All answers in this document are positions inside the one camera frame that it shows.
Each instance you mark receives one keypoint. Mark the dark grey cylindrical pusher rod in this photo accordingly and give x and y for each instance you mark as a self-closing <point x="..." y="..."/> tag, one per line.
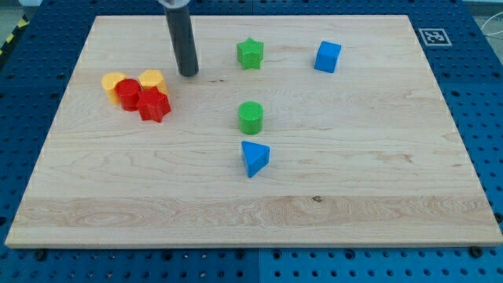
<point x="181" y="33"/>

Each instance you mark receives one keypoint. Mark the silver rod mount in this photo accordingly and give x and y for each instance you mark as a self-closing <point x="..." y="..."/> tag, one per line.
<point x="173" y="4"/>

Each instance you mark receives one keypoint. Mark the green star block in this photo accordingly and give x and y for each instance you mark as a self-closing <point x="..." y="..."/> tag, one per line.
<point x="250" y="53"/>

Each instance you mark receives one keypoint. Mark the red star block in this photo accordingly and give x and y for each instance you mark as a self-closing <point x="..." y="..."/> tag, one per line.
<point x="153" y="105"/>

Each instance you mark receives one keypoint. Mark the yellow hexagon block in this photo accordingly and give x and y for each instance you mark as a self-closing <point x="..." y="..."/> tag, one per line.
<point x="153" y="78"/>

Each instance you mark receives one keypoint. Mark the red cylinder block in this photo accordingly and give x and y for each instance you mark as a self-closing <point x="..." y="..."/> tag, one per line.
<point x="128" y="91"/>

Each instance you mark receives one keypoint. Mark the yellow rounded block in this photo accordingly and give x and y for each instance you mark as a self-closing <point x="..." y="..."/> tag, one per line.
<point x="109" y="82"/>

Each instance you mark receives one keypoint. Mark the green cylinder block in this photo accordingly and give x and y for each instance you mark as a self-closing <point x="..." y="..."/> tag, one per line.
<point x="250" y="117"/>

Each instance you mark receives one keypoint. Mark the blue cube block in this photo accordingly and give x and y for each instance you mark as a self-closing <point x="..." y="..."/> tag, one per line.
<point x="327" y="57"/>

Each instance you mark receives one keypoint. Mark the blue triangle block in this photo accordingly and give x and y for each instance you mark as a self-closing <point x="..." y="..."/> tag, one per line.
<point x="255" y="156"/>

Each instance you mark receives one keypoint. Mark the light wooden board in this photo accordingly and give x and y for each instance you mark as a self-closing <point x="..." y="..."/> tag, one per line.
<point x="367" y="156"/>

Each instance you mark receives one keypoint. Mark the white fiducial marker tag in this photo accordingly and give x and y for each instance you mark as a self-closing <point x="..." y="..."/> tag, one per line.
<point x="434" y="37"/>

